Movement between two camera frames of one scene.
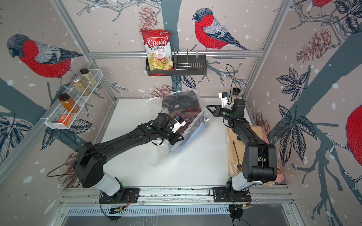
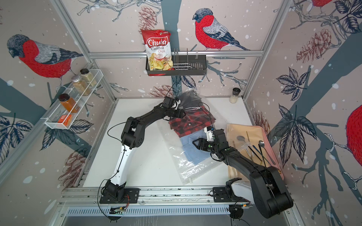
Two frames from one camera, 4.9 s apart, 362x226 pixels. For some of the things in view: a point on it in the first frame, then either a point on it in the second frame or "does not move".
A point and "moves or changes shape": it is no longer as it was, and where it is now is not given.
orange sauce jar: x=69 y=103 does not move
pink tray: x=280 y=177 does not move
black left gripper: x=176 y=139 to x=181 y=113
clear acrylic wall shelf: x=65 y=113 does not move
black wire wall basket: x=184 y=65 does not move
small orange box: x=65 y=119 does not move
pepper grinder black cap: x=236 y=91 does not move
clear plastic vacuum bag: x=200 y=120 moves or changes shape
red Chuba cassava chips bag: x=158 y=46 does not move
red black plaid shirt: x=187 y=115 moves or changes shape
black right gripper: x=218 y=111 to x=201 y=141
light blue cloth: x=193 y=136 to x=195 y=155
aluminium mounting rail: x=178 y=196 does not move
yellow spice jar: x=84 y=71 does not move
